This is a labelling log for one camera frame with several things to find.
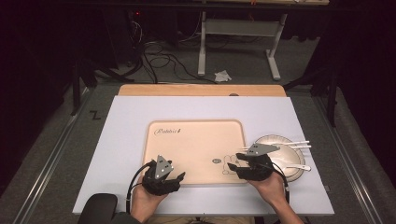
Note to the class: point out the person's left hand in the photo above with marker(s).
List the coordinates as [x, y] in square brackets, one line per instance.
[143, 203]

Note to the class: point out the white metal table frame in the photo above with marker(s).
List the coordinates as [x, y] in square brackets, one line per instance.
[239, 27]

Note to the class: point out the person's right hand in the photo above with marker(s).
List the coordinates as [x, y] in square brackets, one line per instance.
[272, 189]

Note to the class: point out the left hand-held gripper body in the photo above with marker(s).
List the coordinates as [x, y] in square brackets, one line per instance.
[152, 183]

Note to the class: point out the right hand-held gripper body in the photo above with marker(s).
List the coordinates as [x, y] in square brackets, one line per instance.
[258, 168]

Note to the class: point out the white plate with dark rim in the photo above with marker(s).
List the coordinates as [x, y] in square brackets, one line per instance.
[271, 139]

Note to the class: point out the metal floor rail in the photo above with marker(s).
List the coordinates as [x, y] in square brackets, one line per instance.
[351, 174]
[46, 171]

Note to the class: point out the white bowl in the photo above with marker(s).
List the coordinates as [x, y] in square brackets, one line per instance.
[286, 157]

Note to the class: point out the black metal stand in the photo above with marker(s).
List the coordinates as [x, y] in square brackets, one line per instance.
[332, 93]
[76, 87]

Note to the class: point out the white spoon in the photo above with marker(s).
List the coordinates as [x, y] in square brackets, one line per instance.
[300, 167]

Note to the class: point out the crumpled white paper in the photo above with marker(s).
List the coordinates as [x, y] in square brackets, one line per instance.
[222, 76]

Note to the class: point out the beige tray with rabbit print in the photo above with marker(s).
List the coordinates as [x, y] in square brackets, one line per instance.
[193, 149]

